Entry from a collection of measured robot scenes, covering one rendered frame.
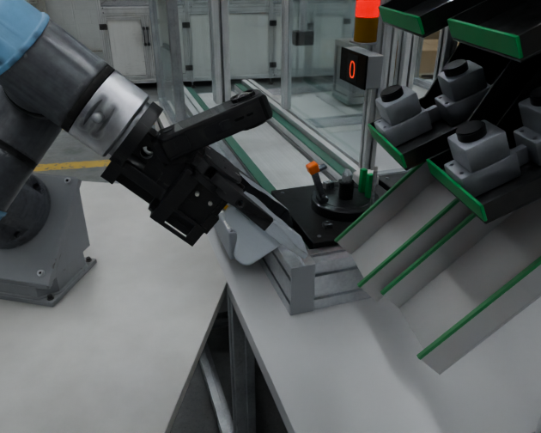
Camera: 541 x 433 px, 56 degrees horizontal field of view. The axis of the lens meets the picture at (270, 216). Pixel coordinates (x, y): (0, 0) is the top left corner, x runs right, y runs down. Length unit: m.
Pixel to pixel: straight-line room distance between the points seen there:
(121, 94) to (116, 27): 5.74
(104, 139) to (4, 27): 0.12
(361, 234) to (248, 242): 0.36
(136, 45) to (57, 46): 5.75
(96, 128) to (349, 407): 0.51
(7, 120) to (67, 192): 0.46
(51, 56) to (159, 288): 0.61
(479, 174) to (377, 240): 0.29
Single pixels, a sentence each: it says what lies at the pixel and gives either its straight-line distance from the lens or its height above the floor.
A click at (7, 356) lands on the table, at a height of 0.86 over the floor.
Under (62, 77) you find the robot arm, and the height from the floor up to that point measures 1.34.
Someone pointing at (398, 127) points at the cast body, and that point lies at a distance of 0.72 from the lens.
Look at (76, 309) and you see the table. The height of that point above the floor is 0.86.
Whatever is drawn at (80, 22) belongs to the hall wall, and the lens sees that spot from 9.09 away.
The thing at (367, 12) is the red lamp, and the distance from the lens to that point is 1.16.
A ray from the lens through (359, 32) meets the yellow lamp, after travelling 1.17.
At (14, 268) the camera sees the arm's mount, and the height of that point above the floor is 0.92.
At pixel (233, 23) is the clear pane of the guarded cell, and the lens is 2.26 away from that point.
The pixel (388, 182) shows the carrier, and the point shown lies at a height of 0.97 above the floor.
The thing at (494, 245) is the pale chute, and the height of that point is 1.10.
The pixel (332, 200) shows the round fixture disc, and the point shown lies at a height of 0.99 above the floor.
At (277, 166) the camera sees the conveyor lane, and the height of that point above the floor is 0.92.
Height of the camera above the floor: 1.43
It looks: 27 degrees down
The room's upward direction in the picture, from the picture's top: straight up
